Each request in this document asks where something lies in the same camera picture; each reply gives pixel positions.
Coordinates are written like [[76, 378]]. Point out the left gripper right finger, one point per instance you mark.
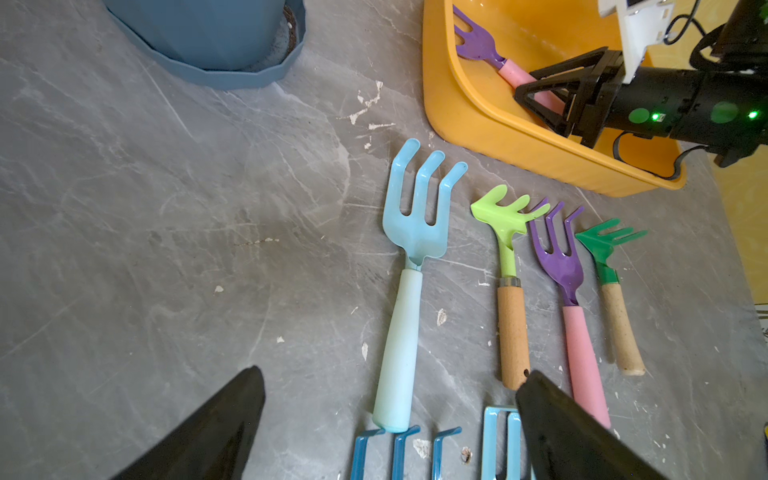
[[565, 442]]

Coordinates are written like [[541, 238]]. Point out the light blue hand fork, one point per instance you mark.
[[419, 240]]

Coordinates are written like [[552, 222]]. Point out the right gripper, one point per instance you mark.
[[656, 103]]

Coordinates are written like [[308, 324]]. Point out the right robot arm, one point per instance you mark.
[[718, 104]]

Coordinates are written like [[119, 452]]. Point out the purple fork pink handle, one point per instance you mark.
[[566, 270]]

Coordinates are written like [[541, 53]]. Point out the purple rake pink handle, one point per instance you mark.
[[479, 45]]

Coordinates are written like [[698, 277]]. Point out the dark green hand rake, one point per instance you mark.
[[601, 245]]

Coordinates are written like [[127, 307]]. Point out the potted green plant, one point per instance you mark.
[[225, 45]]

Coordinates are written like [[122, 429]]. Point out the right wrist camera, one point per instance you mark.
[[641, 24]]

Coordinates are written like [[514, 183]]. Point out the light green hand rake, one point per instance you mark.
[[506, 222]]

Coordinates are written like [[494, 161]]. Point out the blue rake yellow handle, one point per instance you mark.
[[398, 454]]

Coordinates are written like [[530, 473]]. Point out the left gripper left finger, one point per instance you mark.
[[215, 441]]

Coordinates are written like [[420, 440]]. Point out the yellow storage tray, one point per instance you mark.
[[470, 105]]

